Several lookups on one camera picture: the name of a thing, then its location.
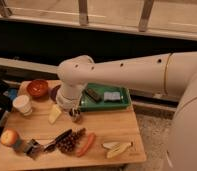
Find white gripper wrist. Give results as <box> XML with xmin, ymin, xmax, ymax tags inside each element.
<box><xmin>48</xmin><ymin>87</ymin><xmax>81</xmax><ymax>124</ymax></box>

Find red yellow apple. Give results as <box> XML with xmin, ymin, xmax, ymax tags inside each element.
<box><xmin>0</xmin><ymin>129</ymin><xmax>19</xmax><ymax>146</ymax></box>

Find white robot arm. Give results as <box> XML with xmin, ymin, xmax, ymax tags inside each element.
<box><xmin>56</xmin><ymin>52</ymin><xmax>197</xmax><ymax>171</ymax></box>

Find small dark jar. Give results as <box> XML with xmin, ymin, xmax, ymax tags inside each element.
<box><xmin>69</xmin><ymin>108</ymin><xmax>81</xmax><ymax>122</ymax></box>

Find purple bowl with wrapper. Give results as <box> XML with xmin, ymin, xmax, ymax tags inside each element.
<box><xmin>50</xmin><ymin>85</ymin><xmax>61</xmax><ymax>103</ymax></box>

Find red bowl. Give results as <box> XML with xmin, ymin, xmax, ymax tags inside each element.
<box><xmin>26</xmin><ymin>79</ymin><xmax>48</xmax><ymax>98</ymax></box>

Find bunch of dark grapes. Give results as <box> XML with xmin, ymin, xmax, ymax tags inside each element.
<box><xmin>57</xmin><ymin>128</ymin><xmax>86</xmax><ymax>153</ymax></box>

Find green plastic tray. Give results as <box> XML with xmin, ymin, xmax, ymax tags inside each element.
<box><xmin>79</xmin><ymin>83</ymin><xmax>131</xmax><ymax>111</ymax></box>

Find white paper cup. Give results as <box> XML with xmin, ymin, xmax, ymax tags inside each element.
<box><xmin>13</xmin><ymin>95</ymin><xmax>32</xmax><ymax>116</ymax></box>

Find grey metal clip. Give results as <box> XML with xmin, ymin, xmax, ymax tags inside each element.
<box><xmin>23</xmin><ymin>139</ymin><xmax>42</xmax><ymax>159</ymax></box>

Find brown chocolate bar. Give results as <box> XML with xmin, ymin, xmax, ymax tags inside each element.
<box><xmin>85</xmin><ymin>88</ymin><xmax>101</xmax><ymax>102</ymax></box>

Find blue object at table edge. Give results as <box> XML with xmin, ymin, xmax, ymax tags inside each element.
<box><xmin>7</xmin><ymin>88</ymin><xmax>18</xmax><ymax>100</ymax></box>

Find grey blue sponge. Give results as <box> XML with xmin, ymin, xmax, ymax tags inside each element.
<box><xmin>104</xmin><ymin>92</ymin><xmax>121</xmax><ymax>101</ymax></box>

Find yellow banana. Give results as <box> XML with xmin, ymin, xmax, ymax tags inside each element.
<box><xmin>102</xmin><ymin>142</ymin><xmax>133</xmax><ymax>158</ymax></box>

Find black handled utensil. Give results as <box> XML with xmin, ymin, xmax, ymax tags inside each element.
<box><xmin>44</xmin><ymin>129</ymin><xmax>72</xmax><ymax>152</ymax></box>

